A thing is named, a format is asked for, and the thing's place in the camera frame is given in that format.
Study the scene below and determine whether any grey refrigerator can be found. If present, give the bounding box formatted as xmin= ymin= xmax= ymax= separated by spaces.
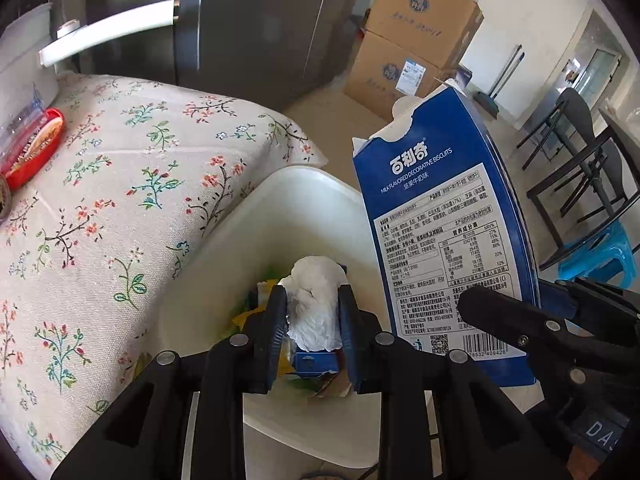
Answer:
xmin=62 ymin=0 xmax=362 ymax=110

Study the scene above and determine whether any red instant noodle cup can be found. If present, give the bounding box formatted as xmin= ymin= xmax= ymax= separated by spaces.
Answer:
xmin=4 ymin=107 xmax=65 ymax=192

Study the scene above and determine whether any black chair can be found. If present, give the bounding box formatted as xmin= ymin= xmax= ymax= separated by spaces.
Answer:
xmin=527 ymin=88 xmax=639 ymax=271

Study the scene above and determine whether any white electric cooking pot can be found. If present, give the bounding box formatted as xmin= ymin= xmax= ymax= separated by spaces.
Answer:
xmin=1 ymin=0 xmax=178 ymax=125

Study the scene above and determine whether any white trash bin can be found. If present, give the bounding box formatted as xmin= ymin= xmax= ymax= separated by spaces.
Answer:
xmin=148 ymin=166 xmax=390 ymax=469

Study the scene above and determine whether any cardboard box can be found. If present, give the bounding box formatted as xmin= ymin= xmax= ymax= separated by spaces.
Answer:
xmin=343 ymin=32 xmax=454 ymax=122
xmin=366 ymin=0 xmax=484 ymax=68

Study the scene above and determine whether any broom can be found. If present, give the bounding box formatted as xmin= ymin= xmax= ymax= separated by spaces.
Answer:
xmin=473 ymin=44 xmax=526 ymax=119

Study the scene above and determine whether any yellow wrapper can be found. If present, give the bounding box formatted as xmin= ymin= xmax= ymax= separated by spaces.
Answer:
xmin=231 ymin=304 xmax=295 ymax=377

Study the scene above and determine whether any blue plastic stool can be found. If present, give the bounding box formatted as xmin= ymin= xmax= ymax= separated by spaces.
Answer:
xmin=558 ymin=221 xmax=638 ymax=288

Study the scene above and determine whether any floral tablecloth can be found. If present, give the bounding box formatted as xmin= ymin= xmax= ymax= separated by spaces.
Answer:
xmin=1 ymin=74 xmax=324 ymax=479

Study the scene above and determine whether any upper cardboard box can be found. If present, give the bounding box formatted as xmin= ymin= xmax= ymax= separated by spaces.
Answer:
xmin=366 ymin=0 xmax=484 ymax=68

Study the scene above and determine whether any white tissue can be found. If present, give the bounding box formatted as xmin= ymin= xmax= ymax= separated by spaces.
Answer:
xmin=279 ymin=256 xmax=348 ymax=352

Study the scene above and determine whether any lower cardboard box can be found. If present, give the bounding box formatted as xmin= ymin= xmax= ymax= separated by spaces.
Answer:
xmin=343 ymin=32 xmax=454 ymax=122

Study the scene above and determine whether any blue white biscuit box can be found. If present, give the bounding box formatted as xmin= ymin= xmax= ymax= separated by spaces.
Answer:
xmin=352 ymin=84 xmax=539 ymax=387

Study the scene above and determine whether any white red blue bag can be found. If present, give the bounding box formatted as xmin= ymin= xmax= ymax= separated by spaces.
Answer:
xmin=249 ymin=278 xmax=352 ymax=401

